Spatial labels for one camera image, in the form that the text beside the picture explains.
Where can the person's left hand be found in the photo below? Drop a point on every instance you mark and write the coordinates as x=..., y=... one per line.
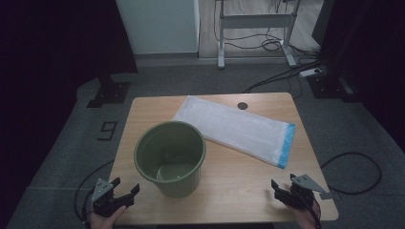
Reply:
x=103, y=221

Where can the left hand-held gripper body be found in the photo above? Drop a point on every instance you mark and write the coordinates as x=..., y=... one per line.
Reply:
x=103, y=203

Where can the person's right hand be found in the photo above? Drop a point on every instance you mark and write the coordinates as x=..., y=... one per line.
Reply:
x=304, y=219

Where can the dark round table grommet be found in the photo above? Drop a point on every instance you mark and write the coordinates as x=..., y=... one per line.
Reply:
x=242, y=106

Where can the white plastic bag blue edge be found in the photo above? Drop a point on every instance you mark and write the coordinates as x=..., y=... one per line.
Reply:
x=235, y=129

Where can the white cabinet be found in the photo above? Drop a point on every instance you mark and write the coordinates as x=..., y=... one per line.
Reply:
x=159, y=27

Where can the black stand base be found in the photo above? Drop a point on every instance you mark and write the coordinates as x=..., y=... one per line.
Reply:
x=331, y=87
x=110, y=92

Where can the grey tape piece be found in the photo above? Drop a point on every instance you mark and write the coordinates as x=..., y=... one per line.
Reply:
x=326, y=196

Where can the white power strip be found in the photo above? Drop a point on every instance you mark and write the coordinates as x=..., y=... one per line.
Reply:
x=309, y=72

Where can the dark curtain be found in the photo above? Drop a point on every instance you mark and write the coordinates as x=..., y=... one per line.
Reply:
x=369, y=47
x=47, y=63

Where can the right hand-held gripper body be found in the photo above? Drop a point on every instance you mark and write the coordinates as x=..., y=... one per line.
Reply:
x=301, y=194

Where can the green plastic bin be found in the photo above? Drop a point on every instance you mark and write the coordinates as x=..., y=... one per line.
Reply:
x=170, y=156

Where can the white metal desk frame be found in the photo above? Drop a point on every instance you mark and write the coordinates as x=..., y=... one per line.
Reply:
x=254, y=20

